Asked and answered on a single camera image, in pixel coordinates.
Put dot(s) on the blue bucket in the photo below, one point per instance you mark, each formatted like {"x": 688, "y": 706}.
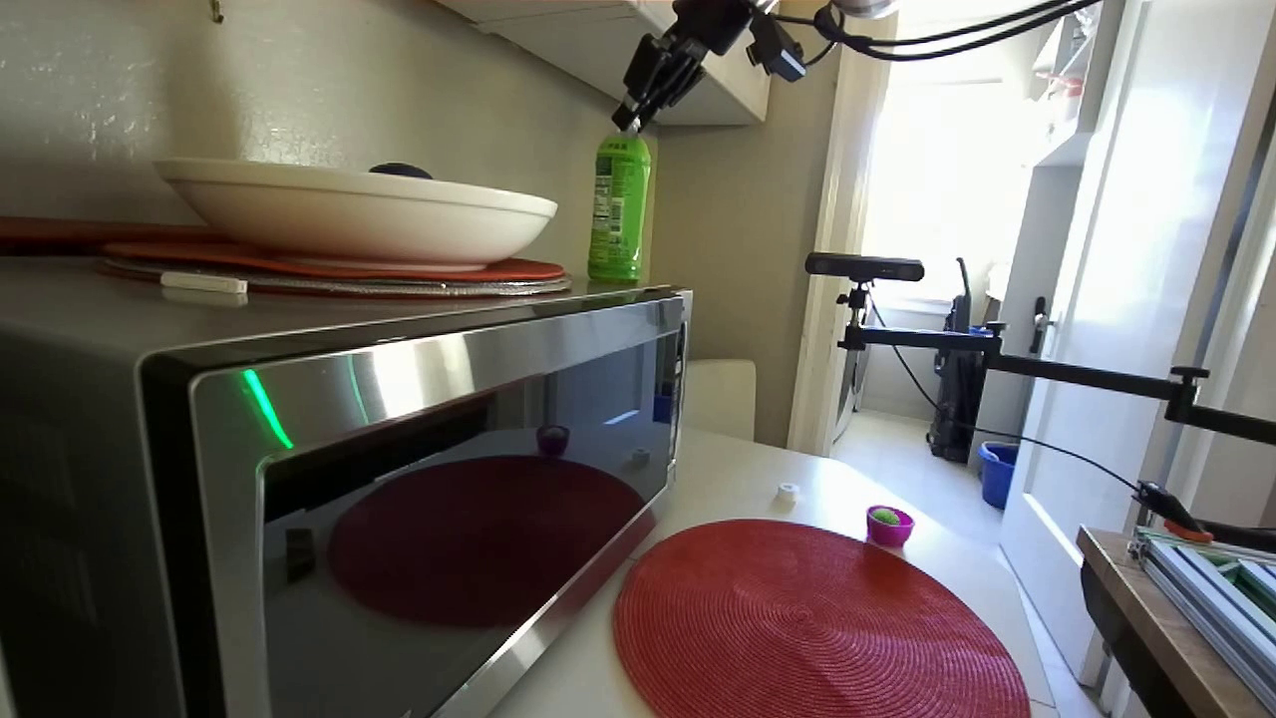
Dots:
{"x": 1000, "y": 476}

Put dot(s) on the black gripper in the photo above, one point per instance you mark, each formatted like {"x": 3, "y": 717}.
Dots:
{"x": 712, "y": 21}

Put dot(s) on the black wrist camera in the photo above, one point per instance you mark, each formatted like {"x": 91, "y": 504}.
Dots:
{"x": 777, "y": 49}

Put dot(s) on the red placemat under bowl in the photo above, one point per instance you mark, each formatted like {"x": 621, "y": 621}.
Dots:
{"x": 506, "y": 274}

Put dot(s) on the white wall cabinet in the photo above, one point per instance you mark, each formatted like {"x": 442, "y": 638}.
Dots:
{"x": 572, "y": 40}

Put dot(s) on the wooden side table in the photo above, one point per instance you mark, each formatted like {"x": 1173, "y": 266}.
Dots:
{"x": 1158, "y": 638}

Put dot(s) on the stack of books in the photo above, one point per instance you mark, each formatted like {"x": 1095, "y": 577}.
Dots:
{"x": 1217, "y": 598}

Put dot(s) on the beige curtain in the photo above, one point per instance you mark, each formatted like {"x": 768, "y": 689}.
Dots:
{"x": 831, "y": 201}

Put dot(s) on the green tea bottle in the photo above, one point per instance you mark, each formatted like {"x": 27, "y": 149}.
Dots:
{"x": 624, "y": 214}

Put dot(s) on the stainless steel microwave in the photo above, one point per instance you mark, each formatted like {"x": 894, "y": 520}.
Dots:
{"x": 402, "y": 453}

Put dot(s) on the large red round placemat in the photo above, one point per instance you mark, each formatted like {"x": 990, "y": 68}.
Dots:
{"x": 811, "y": 638}

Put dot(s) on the small white plastic piece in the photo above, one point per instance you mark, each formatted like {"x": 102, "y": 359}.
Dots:
{"x": 203, "y": 287}

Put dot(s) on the black bar camera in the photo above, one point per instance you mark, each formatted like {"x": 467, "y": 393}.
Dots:
{"x": 862, "y": 266}

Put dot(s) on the white shallow bowl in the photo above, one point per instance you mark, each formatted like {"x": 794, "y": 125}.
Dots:
{"x": 362, "y": 214}

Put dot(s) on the white door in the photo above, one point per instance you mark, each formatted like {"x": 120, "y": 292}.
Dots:
{"x": 1130, "y": 343}

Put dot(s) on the small pink cup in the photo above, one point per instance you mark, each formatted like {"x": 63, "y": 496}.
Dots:
{"x": 890, "y": 528}

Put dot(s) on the small white bottle cap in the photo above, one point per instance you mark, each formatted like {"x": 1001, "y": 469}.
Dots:
{"x": 785, "y": 496}

